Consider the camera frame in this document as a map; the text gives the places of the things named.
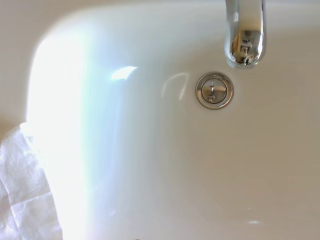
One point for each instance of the chrome faucet spout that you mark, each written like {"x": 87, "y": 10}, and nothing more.
{"x": 245, "y": 32}

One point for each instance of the white paper tissue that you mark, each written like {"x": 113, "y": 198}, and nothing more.
{"x": 22, "y": 180}

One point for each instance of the white ceramic sink basin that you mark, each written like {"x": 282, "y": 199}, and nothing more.
{"x": 155, "y": 155}

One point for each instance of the chrome sink drain stopper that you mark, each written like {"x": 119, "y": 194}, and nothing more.
{"x": 215, "y": 90}

